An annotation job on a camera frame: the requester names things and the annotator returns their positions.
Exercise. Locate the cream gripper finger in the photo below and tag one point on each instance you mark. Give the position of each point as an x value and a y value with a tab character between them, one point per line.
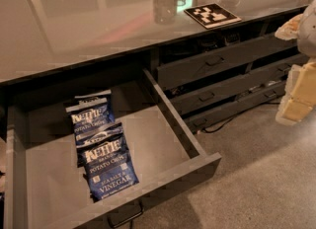
300	94
289	30

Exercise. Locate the blue kettle chip bag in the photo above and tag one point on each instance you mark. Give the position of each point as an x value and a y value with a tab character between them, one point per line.
108	167
95	98
89	116

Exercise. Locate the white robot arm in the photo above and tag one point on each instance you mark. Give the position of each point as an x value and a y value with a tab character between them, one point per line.
306	38

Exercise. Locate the grey lower right drawer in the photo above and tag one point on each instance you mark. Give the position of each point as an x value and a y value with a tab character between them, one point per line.
222	112

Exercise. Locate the grey middle right drawer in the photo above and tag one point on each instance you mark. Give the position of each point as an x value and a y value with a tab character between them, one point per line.
222	90

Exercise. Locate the grey upper right drawer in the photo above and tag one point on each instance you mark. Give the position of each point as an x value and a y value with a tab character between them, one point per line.
196	67

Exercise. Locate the open grey top drawer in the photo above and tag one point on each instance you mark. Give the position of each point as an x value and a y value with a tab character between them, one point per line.
51	184

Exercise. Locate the black white fiducial marker tile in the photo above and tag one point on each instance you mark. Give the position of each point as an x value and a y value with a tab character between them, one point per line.
212	15

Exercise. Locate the black drawer pull handle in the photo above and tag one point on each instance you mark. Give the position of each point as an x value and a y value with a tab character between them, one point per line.
125	214

